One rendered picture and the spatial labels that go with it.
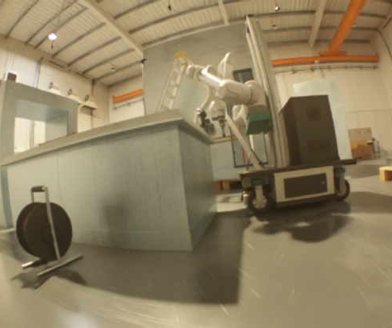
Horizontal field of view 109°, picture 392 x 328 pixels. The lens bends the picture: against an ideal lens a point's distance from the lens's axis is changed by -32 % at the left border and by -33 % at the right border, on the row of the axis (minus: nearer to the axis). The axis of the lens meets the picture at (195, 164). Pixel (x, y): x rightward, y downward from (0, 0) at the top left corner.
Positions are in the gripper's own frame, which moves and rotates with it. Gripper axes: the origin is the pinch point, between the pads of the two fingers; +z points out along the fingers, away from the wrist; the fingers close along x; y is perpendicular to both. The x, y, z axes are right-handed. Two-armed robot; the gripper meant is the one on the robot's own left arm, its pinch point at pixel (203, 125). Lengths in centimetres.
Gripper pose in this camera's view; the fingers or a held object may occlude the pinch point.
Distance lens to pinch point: 176.1
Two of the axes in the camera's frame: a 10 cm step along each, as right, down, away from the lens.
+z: -2.9, 0.0, -9.6
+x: -9.5, 1.2, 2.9
